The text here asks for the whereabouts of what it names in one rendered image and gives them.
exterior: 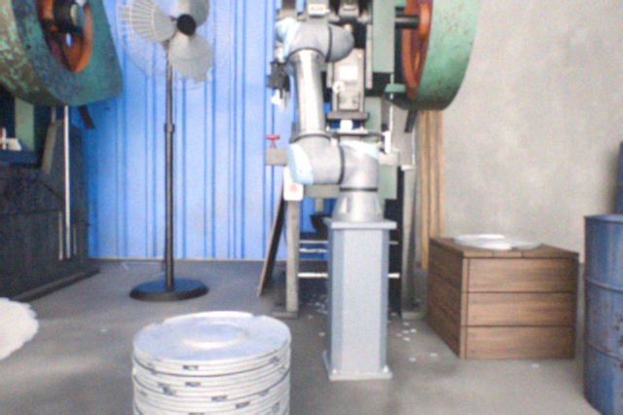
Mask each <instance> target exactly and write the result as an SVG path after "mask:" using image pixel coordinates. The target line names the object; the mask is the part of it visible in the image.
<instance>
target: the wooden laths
mask: <svg viewBox="0 0 623 415"><path fill-rule="evenodd" d="M422 111H423V115H422V114H421V268H422V269H427V222H426V133H425V110H421V112H422ZM427 112H428V121H429V234H430V237H435V223H434V119H433V110H427ZM437 132H438V231H439V237H444V216H443V125H442V110H441V112H438V110H437ZM414 165H415V124H414V127H413V132H412V166H414Z"/></svg>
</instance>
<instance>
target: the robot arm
mask: <svg viewBox="0 0 623 415"><path fill-rule="evenodd" d="M353 48H354V41H353V37H352V35H351V33H350V32H349V31H347V30H346V29H343V28H341V27H338V26H333V25H330V24H326V23H323V24H321V23H310V22H300V21H296V20H294V19H292V18H287V19H284V20H283V21H279V22H276V23H275V28H274V55H273V59H274V60H271V61H270V62H269V64H270V65H271V75H267V87H268V88H270V89H274V90H276V91H275V96H274V97H272V103H275V104H278V105H279V107H280V111H282V112H284V111H285V109H286V107H287V105H288V102H289V99H290V96H291V79H290V76H291V77H293V80H294V95H295V111H296V127H297V135H296V136H295V137H294V138H293V144H291V145H290V146H289V147H288V167H289V171H290V175H291V177H292V179H293V180H294V182H295V183H296V184H301V185H308V186H311V185H339V196H338V199H337V203H336V205H335V208H334V211H333V221H340V222H383V221H384V212H383V208H382V205H380V202H379V197H378V164H379V158H378V149H377V147H376V146H374V145H372V144H368V143H363V142H356V141H341V142H340V144H339V146H333V145H332V138H331V136H330V135H329V134H327V133H326V127H325V114H324V103H323V91H322V90H321V80H320V67H321V66H323V65H324V63H325V62H329V63H332V62H338V61H341V60H343V59H346V58H347V57H349V56H350V54H351V53H352V51H353ZM285 72H286V73H287V74H286V73H285ZM288 74H289V75H288ZM268 78H269V82H268Z"/></svg>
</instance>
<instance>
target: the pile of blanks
mask: <svg viewBox="0 0 623 415"><path fill-rule="evenodd" d="M290 340H291V335H290V337H289V339H288V341H287V343H286V344H285V345H284V346H282V347H280V348H278V350H276V351H275V352H273V353H271V354H269V355H266V356H263V357H260V358H255V359H251V360H246V361H241V362H235V363H228V364H218V365H178V364H170V363H164V362H162V361H159V360H158V359H151V358H147V357H145V356H143V355H141V354H140V353H139V352H137V351H136V350H135V349H134V350H133V352H132V362H133V368H134V372H132V373H133V374H131V377H133V381H134V396H135V398H134V402H133V406H134V415H289V413H288V412H289V390H290V383H289V375H290V347H289V346H290ZM134 374H135V375H134Z"/></svg>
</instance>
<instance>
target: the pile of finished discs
mask: <svg viewBox="0 0 623 415"><path fill-rule="evenodd" d="M455 244H458V245H464V246H472V247H480V248H491V249H511V248H514V249H535V248H539V247H540V241H539V240H535V239H529V238H521V237H511V238H505V237H504V236H495V235H463V236H458V238H457V237H455Z"/></svg>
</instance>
